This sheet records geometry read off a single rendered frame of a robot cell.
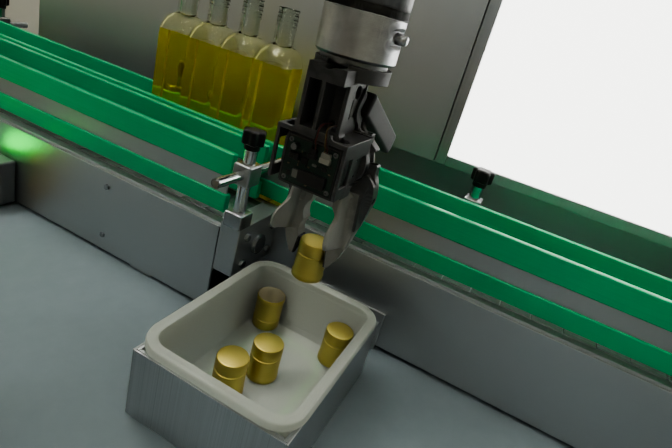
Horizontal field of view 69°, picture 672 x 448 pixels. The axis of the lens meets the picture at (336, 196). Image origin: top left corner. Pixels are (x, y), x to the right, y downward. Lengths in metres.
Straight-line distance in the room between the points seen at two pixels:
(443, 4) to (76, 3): 0.78
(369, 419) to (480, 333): 0.17
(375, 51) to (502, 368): 0.42
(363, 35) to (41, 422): 0.45
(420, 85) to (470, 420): 0.46
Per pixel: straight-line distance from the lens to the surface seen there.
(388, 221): 0.64
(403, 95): 0.78
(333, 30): 0.43
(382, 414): 0.62
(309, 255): 0.52
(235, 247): 0.62
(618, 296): 0.64
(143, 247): 0.73
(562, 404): 0.68
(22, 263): 0.77
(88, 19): 1.21
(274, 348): 0.55
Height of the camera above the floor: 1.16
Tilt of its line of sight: 21 degrees down
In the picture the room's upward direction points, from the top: 16 degrees clockwise
